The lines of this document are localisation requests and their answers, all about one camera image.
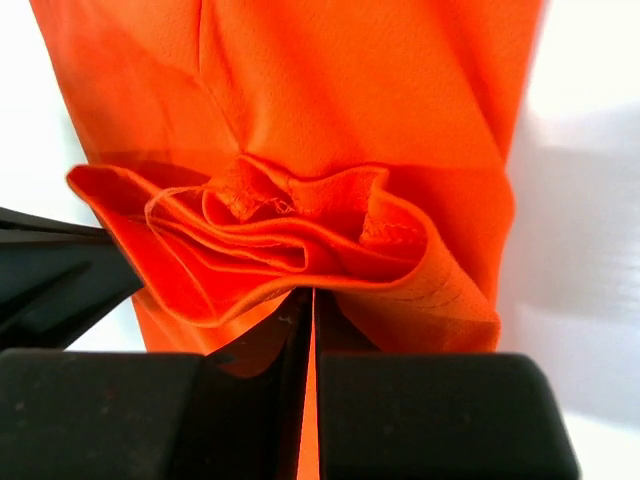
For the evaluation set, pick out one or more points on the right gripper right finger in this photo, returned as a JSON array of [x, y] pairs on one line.
[[431, 416]]

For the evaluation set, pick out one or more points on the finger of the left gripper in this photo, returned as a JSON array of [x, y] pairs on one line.
[[57, 280]]

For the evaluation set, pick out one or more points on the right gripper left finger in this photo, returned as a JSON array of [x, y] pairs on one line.
[[233, 414]]

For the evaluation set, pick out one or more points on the orange t shirt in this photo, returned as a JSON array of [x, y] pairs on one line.
[[237, 150]]

